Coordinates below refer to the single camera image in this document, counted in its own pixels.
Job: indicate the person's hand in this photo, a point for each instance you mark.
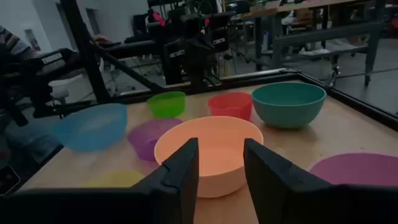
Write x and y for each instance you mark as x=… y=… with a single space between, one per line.
x=101 y=39

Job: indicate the large magenta plastic bowl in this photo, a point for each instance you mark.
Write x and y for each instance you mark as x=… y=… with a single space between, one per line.
x=357 y=169

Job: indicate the black smartphone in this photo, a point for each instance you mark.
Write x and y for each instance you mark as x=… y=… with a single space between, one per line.
x=7 y=180

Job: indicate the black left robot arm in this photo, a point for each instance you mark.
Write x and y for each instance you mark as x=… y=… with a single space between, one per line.
x=196 y=56

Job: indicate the translucent blue plastic bowl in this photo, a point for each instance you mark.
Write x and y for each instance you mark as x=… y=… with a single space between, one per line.
x=93 y=127

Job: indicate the person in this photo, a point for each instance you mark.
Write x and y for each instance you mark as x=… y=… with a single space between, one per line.
x=12 y=43

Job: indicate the yellow plastic bowl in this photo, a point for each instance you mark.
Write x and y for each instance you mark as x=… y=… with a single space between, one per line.
x=118 y=180

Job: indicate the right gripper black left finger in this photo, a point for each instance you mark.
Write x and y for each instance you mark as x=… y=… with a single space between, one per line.
x=180 y=186

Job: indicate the wooden top workbench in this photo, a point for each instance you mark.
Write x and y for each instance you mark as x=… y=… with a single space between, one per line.
x=326 y=32

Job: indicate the red cloth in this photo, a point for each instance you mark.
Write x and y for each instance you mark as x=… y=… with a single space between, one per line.
x=158 y=18

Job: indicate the small purple plastic bowl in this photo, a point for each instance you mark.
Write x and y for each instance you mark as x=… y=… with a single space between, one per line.
x=144 y=140

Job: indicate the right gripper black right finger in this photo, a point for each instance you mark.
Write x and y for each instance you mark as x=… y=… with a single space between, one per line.
x=273 y=186

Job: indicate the black office chair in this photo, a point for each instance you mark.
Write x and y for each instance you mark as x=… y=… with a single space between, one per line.
x=140 y=28

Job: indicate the green plastic bowl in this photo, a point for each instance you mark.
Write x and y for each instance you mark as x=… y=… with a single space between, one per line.
x=166 y=104

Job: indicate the white chair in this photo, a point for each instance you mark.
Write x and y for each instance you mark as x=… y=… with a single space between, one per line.
x=62 y=84

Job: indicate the black background robot arm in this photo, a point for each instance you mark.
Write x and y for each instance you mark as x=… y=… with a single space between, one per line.
x=53 y=60

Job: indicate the teal plastic bowl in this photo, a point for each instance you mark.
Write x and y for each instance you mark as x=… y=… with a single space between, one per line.
x=289 y=109

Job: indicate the black aluminium table frame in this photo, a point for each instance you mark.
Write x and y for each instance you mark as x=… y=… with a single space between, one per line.
x=90 y=62

